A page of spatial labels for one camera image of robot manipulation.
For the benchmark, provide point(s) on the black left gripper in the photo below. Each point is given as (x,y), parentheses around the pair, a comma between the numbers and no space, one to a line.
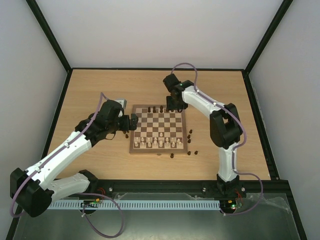
(126,126)

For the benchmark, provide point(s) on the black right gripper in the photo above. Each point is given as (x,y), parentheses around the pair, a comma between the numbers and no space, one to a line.
(175,104)

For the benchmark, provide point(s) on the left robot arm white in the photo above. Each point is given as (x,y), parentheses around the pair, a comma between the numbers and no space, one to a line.
(35,188)

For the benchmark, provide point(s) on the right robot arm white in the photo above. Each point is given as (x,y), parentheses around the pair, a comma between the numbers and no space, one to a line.
(224,126)

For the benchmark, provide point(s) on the wooden chess board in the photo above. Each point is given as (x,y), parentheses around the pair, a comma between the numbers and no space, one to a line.
(158,133)

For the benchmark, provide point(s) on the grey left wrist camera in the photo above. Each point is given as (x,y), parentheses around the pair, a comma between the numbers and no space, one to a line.
(122,102)

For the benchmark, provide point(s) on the light blue cable duct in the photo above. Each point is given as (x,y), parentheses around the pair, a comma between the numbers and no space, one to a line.
(197,205)

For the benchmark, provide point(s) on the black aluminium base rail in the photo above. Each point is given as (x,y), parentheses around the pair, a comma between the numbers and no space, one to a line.
(201,188)

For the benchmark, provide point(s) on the black frame post right rear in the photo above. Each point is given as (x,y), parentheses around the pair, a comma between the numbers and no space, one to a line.
(276,20)

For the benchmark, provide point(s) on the black frame post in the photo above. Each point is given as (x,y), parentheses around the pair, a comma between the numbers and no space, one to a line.
(276,20)
(39,16)

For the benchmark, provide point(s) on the black frame post left rear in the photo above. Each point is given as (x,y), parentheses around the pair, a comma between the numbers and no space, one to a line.
(39,16)

